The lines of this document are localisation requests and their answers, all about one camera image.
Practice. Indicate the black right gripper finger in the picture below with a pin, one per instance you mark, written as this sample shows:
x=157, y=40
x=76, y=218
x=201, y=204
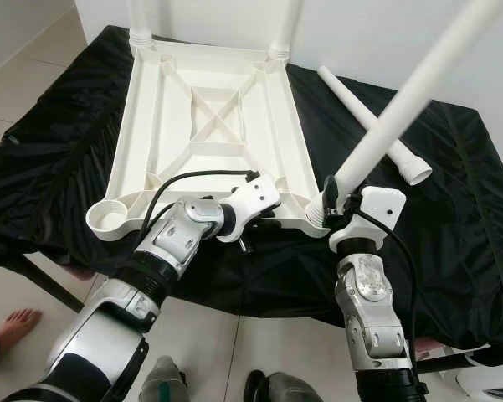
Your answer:
x=330, y=194

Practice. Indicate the white plastic children table top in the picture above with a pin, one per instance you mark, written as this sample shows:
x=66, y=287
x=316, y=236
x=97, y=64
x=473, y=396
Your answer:
x=151, y=151

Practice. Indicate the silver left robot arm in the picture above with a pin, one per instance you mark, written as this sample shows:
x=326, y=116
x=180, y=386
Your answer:
x=171, y=239

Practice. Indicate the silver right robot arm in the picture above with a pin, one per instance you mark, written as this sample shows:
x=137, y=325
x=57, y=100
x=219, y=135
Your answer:
x=368, y=310

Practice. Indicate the black cloth table cover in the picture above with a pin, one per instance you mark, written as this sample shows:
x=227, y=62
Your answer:
x=452, y=251

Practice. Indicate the grey left robot leg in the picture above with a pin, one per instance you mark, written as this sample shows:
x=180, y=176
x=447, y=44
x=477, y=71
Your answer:
x=163, y=383

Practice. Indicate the black metal table leg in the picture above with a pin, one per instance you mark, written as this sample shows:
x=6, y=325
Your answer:
x=452, y=362
x=54, y=285

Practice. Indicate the white dome-shaped appliance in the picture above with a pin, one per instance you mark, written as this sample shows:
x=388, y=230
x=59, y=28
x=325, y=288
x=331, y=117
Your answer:
x=490, y=385

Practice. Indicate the bare person foot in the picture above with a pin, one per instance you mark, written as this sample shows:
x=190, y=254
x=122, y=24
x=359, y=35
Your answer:
x=17, y=325

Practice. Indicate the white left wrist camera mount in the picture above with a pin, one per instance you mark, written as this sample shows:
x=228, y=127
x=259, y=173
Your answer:
x=255, y=197

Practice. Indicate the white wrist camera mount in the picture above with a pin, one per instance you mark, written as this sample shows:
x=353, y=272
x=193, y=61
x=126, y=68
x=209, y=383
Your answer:
x=381, y=205
x=255, y=197

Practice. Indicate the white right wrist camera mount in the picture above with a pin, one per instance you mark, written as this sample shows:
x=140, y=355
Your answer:
x=381, y=205

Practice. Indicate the pink table frame corner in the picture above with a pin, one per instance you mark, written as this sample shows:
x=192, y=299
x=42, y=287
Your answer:
x=79, y=273

